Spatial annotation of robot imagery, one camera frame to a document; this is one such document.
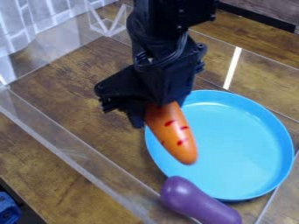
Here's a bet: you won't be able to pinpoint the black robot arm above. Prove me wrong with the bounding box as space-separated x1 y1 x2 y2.
94 0 217 128

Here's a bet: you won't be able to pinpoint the blue plastic object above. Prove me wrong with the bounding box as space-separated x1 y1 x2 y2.
0 192 21 224

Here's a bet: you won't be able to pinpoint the purple toy eggplant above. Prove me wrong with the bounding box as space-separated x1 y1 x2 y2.
160 176 242 224

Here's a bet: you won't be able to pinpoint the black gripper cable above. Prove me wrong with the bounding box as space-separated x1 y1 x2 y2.
125 14 192 74

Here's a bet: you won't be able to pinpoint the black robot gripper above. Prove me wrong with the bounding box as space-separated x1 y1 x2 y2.
94 13 206 129

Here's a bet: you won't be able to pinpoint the dark baseboard strip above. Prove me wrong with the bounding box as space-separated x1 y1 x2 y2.
217 0 295 33

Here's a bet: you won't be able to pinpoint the white checkered curtain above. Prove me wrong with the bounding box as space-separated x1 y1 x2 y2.
0 0 117 88

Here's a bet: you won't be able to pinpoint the blue round plastic tray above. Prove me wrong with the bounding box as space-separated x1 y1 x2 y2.
144 90 295 201

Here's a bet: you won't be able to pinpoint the orange toy carrot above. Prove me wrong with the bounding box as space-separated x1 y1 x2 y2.
144 101 198 165

